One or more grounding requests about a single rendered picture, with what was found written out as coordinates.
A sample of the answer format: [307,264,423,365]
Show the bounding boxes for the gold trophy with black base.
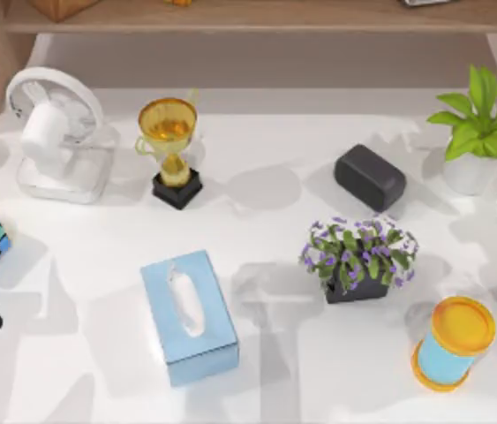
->
[134,87,205,211]

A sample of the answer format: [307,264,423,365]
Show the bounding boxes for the white desk fan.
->
[4,65,119,205]

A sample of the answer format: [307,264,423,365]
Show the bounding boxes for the green plant in white pot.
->
[425,64,497,197]

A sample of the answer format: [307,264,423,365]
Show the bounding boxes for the dark grey rounded speaker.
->
[334,143,408,213]

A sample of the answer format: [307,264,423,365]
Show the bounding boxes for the light blue tissue box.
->
[139,249,240,389]

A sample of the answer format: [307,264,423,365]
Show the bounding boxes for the wooden box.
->
[31,0,102,23]

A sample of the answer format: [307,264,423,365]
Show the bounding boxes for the blue and yellow thread spool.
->
[410,295,497,393]

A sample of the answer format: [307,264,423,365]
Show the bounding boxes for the wooden shelf unit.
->
[0,0,497,136]

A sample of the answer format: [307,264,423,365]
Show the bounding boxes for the purple flowers in black pot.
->
[300,215,420,305]

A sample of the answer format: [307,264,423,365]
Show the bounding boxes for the dark flat object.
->
[396,0,461,7]

